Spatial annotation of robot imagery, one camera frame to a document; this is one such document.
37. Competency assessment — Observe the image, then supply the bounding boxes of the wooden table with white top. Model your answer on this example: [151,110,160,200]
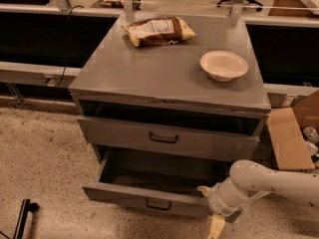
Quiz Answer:
[269,0,318,18]

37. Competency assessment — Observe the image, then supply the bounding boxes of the brown snack bag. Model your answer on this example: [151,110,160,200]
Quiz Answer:
[123,17,195,48]

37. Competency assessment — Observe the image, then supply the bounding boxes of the grey drawer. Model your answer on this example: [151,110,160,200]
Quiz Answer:
[78,116,259,161]
[83,148,230,217]

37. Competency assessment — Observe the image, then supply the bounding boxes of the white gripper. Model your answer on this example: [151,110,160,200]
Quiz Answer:
[197,179,242,239]

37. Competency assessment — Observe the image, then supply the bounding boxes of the cardboard box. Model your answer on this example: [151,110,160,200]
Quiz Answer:
[267,91,319,170]

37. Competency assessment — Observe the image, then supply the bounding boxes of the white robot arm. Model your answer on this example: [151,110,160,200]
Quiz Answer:
[197,159,319,239]

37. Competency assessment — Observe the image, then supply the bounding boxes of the white paper bowl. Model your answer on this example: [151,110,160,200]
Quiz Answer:
[199,51,248,82]

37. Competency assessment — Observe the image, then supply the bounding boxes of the black floor stand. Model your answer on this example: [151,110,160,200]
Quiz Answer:
[13,198,39,239]

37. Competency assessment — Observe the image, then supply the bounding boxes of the grey top drawer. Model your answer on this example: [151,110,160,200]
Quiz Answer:
[78,116,259,161]

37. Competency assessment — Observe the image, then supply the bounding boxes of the black hanging cable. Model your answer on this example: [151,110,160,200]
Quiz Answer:
[54,4,85,88]

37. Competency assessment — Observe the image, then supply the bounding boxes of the grey drawer cabinet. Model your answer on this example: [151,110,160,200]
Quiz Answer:
[68,11,272,191]

